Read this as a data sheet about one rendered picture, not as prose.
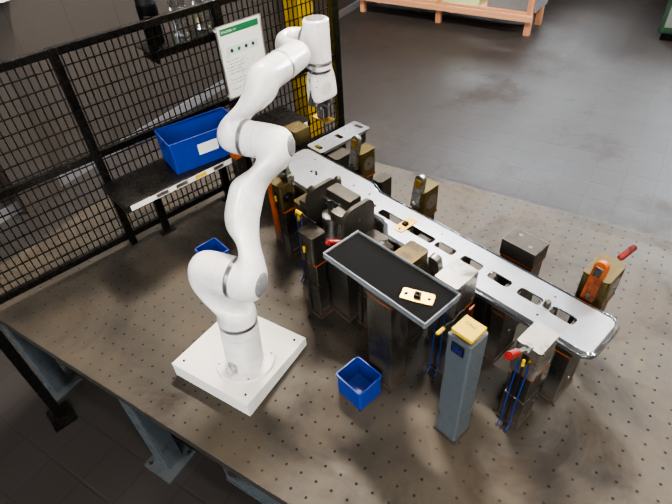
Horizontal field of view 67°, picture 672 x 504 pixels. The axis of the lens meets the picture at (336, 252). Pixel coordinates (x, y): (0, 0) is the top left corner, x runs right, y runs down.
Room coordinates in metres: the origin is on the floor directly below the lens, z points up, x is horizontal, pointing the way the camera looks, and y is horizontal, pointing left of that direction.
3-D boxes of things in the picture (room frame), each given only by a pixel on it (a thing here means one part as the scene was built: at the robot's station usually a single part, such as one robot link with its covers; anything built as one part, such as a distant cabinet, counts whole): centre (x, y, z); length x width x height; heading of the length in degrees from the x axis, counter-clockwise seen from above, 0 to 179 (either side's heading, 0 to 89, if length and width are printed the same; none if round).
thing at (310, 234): (1.25, 0.08, 0.89); 0.09 x 0.08 x 0.38; 130
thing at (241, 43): (2.20, 0.33, 1.30); 0.23 x 0.02 x 0.31; 130
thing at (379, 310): (0.96, -0.13, 0.92); 0.10 x 0.08 x 0.45; 40
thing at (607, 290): (1.02, -0.77, 0.88); 0.14 x 0.09 x 0.36; 130
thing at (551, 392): (0.86, -0.65, 0.84); 0.12 x 0.05 x 0.29; 130
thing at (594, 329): (1.34, -0.26, 1.00); 1.38 x 0.22 x 0.02; 40
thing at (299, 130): (2.00, 0.13, 0.88); 0.08 x 0.08 x 0.36; 40
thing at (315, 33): (1.67, 0.01, 1.53); 0.09 x 0.08 x 0.13; 65
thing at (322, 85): (1.67, 0.00, 1.39); 0.10 x 0.07 x 0.11; 130
